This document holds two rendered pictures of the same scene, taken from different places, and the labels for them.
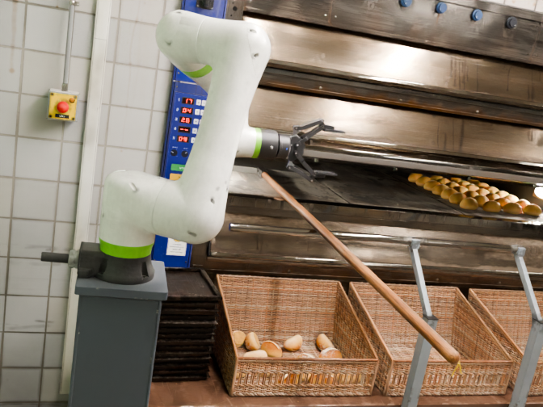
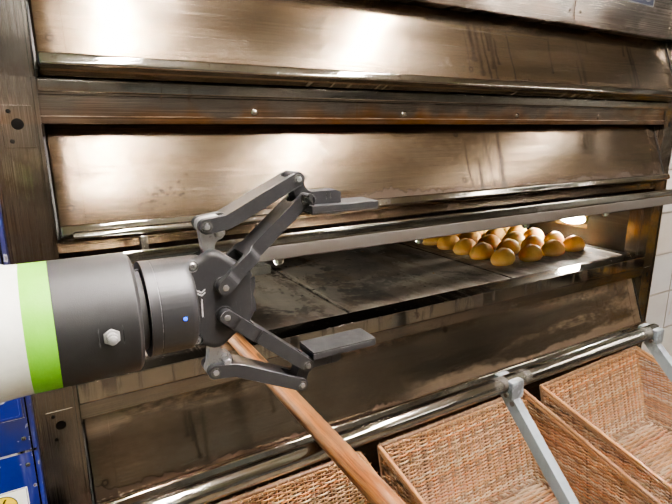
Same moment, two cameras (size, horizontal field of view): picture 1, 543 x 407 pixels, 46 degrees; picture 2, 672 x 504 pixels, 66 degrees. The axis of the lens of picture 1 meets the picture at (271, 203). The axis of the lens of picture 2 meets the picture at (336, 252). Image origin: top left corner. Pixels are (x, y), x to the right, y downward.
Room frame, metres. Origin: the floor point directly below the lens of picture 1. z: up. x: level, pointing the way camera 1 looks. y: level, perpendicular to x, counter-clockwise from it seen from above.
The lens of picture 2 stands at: (1.55, -0.05, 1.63)
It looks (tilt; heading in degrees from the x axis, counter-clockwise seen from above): 14 degrees down; 348
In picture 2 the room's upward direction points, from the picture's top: straight up
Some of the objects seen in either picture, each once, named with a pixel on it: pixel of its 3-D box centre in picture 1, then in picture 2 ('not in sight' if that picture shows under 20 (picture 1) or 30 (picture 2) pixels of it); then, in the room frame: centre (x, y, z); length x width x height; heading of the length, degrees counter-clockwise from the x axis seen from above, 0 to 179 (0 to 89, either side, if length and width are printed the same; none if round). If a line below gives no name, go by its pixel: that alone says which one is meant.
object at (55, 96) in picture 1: (63, 105); not in sight; (2.24, 0.78, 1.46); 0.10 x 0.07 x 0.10; 108
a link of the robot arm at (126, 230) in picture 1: (134, 212); not in sight; (1.43, 0.31, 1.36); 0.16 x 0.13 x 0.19; 74
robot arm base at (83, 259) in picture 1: (100, 258); not in sight; (1.42, 0.38, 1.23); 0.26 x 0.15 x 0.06; 104
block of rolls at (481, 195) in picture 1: (472, 192); (484, 235); (3.35, -1.04, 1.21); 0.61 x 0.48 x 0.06; 18
